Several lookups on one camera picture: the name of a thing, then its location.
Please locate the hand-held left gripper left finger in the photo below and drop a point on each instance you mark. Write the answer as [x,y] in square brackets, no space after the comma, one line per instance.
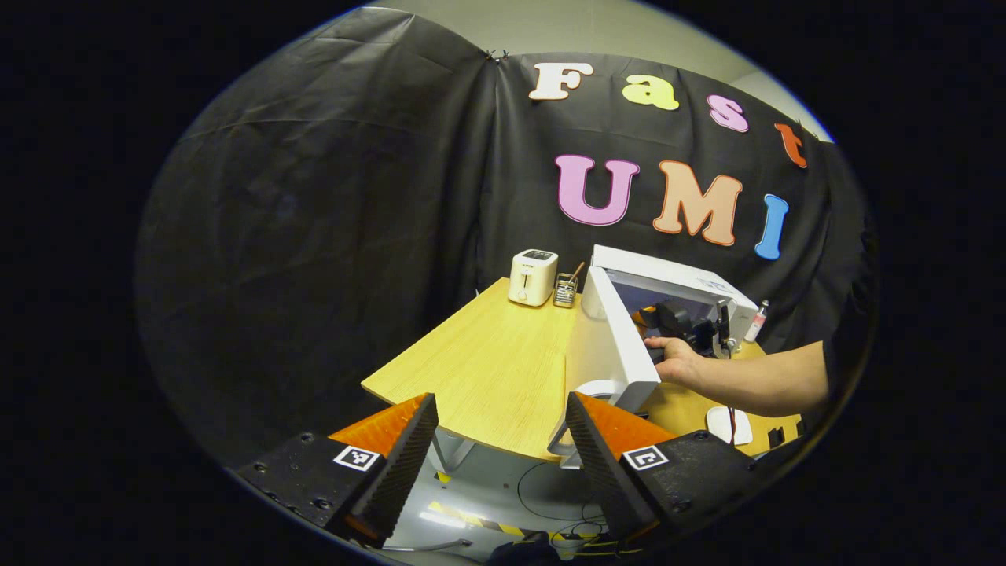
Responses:
[401,472]

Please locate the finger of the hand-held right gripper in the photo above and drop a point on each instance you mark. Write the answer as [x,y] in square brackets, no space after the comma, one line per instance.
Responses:
[646,317]

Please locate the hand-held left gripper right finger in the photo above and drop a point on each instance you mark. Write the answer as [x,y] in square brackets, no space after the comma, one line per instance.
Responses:
[601,472]

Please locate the white microwave oven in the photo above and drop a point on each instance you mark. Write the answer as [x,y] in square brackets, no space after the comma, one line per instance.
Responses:
[621,354]

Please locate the white table leg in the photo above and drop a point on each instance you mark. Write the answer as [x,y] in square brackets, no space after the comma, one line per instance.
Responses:
[449,452]

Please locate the small clear bottle pink label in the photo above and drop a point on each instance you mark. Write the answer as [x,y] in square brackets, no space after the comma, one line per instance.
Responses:
[758,322]

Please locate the wooden utensil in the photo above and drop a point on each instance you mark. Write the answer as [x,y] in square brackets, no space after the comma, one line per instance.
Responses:
[578,272]

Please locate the yellow black floor tape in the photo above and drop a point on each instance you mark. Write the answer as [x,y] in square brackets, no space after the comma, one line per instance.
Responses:
[479,520]

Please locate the white square plate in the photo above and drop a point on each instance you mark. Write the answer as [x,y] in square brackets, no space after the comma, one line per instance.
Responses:
[719,428]

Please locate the white toaster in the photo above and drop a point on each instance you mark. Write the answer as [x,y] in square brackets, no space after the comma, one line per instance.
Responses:
[532,279]

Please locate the black backdrop cloth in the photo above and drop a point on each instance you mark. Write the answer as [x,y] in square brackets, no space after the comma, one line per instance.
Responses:
[314,236]

